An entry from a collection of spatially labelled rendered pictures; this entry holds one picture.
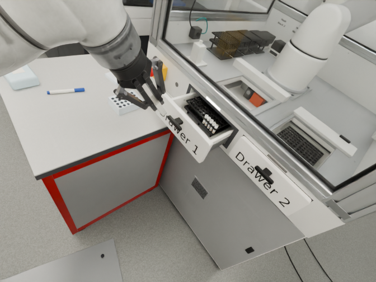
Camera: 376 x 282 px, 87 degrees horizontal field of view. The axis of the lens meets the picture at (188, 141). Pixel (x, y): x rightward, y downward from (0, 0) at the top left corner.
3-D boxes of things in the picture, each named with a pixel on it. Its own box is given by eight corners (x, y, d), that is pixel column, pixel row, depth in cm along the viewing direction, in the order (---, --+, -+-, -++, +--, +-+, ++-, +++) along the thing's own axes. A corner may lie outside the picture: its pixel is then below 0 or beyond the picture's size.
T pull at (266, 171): (270, 185, 63) (273, 183, 62) (253, 168, 65) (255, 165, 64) (276, 180, 65) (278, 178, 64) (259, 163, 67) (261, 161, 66)
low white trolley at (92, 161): (74, 242, 114) (34, 175, 59) (38, 163, 137) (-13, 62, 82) (157, 192, 147) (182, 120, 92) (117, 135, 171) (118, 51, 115)
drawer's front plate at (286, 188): (287, 216, 66) (310, 203, 58) (228, 154, 77) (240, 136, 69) (289, 214, 67) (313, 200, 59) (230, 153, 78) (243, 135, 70)
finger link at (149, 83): (131, 66, 43) (136, 62, 43) (151, 93, 53) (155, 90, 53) (141, 76, 41) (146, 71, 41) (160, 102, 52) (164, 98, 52)
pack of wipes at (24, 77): (41, 85, 82) (38, 76, 79) (13, 92, 76) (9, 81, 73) (25, 66, 87) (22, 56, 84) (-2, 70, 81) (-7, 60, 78)
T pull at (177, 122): (179, 132, 67) (179, 129, 66) (166, 117, 70) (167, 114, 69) (187, 128, 69) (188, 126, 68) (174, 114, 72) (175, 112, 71)
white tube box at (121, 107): (118, 116, 83) (118, 108, 80) (108, 103, 86) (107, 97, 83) (142, 107, 90) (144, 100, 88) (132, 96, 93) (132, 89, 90)
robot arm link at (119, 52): (139, 20, 30) (153, 50, 35) (110, -4, 33) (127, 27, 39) (92, 57, 29) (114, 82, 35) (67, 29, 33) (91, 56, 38)
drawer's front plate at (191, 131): (199, 164, 71) (210, 145, 63) (155, 112, 82) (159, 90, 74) (202, 161, 72) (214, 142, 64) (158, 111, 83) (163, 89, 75)
